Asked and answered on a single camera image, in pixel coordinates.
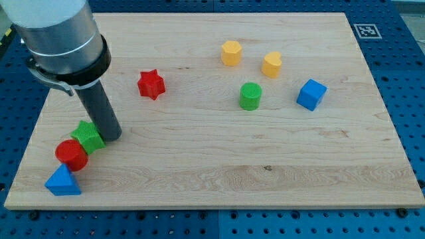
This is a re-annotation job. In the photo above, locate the black pusher rod tool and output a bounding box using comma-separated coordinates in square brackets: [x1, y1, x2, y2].
[75, 82, 122, 141]

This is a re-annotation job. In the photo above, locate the red star block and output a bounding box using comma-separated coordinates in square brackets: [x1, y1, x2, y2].
[137, 69, 166, 100]

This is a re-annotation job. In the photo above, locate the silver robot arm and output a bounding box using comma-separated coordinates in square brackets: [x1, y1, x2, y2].
[1, 0, 122, 141]

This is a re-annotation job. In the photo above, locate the green star block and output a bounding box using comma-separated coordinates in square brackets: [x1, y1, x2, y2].
[70, 121, 106, 155]

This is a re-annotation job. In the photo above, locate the red cylinder block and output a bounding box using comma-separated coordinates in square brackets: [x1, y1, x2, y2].
[55, 139, 88, 172]

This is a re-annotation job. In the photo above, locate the blue triangle block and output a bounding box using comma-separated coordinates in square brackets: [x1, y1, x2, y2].
[44, 164, 81, 196]

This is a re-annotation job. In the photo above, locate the wooden board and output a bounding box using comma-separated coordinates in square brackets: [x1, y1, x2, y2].
[5, 13, 424, 210]

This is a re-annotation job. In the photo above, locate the yellow hexagon block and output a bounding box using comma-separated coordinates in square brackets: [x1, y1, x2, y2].
[221, 40, 242, 66]

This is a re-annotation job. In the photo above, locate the green cylinder block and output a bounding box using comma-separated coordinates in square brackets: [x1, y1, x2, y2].
[239, 82, 262, 111]

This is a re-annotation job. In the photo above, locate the yellow heart block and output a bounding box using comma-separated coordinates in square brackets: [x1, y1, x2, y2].
[261, 52, 282, 78]

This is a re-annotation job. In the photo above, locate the blue cube block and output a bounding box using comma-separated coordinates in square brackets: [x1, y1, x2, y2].
[296, 79, 327, 111]

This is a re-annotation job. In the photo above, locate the white fiducial marker tag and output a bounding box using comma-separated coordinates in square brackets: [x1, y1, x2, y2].
[354, 23, 382, 39]

